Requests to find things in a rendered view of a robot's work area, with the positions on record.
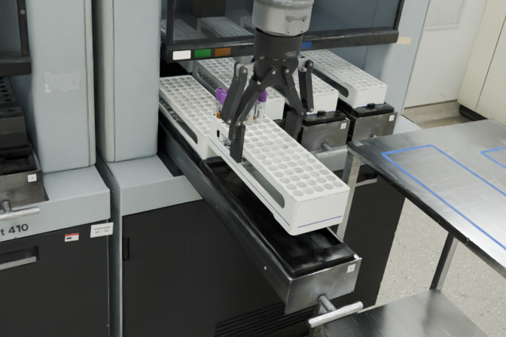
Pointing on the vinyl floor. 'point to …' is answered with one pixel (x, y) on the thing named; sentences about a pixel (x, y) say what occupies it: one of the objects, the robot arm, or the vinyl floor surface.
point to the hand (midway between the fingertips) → (263, 143)
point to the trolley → (454, 203)
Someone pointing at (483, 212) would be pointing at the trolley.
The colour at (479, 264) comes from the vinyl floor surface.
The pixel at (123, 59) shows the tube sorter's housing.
